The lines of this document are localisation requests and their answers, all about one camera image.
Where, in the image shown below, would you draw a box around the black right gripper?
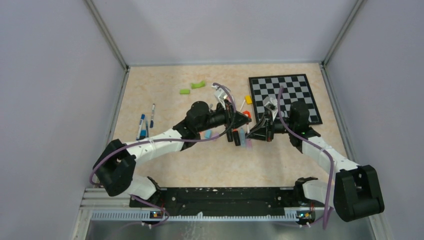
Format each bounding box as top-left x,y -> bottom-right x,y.
245,111 -> 295,143

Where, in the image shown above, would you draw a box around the green block right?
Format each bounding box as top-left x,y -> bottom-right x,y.
190,80 -> 206,90

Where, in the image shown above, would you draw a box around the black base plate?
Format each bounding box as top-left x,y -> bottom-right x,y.
129,187 -> 317,217

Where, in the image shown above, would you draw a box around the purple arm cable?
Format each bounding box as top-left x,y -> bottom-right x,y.
88,82 -> 237,186
276,85 -> 335,230

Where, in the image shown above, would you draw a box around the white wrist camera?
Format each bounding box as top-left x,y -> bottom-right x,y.
263,96 -> 279,122
211,84 -> 231,108

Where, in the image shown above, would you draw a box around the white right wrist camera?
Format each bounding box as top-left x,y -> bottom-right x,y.
263,96 -> 279,122

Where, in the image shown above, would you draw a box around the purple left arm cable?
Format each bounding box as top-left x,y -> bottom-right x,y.
88,82 -> 237,186

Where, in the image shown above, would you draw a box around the green block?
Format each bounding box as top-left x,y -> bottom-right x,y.
179,88 -> 191,95
190,80 -> 206,90

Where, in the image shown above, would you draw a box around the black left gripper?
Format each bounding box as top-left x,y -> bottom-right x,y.
196,97 -> 250,132

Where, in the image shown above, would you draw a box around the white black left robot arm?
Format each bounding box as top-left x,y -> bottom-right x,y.
93,100 -> 252,207

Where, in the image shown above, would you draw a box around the orange black highlighter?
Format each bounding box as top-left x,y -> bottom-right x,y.
232,130 -> 241,147

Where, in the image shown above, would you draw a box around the light blue highlighter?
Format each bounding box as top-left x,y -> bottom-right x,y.
239,127 -> 247,148

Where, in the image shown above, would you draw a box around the pink black highlighter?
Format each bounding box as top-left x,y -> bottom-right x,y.
226,131 -> 234,143

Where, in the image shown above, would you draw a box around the black grey chessboard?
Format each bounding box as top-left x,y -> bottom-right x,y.
248,74 -> 323,125

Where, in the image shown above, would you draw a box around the black blue marker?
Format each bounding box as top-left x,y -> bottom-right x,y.
138,129 -> 147,140

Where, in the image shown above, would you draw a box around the pink pastel highlighter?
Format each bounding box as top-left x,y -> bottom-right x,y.
246,139 -> 253,150

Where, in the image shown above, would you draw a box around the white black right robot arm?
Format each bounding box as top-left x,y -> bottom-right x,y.
246,97 -> 385,222

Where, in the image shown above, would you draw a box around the light blue highlighter cap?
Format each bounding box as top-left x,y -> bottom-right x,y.
203,129 -> 212,139

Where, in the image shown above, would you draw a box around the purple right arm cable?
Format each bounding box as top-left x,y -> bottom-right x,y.
276,85 -> 335,230

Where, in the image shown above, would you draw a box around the blue thin pen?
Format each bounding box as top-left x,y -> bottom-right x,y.
144,120 -> 149,138

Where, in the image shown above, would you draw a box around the blue white marker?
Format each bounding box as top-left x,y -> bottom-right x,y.
136,113 -> 145,141

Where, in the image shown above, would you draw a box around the lilac highlighter cap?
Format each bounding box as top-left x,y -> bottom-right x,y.
212,133 -> 220,141

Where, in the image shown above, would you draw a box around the yellow block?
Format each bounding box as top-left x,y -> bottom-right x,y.
244,95 -> 253,105

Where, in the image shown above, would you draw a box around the green block left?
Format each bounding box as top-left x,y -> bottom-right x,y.
179,88 -> 191,95

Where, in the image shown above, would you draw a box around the orange red block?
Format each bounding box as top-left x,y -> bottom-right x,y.
242,110 -> 251,118

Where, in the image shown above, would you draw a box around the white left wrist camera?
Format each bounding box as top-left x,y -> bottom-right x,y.
211,84 -> 231,108

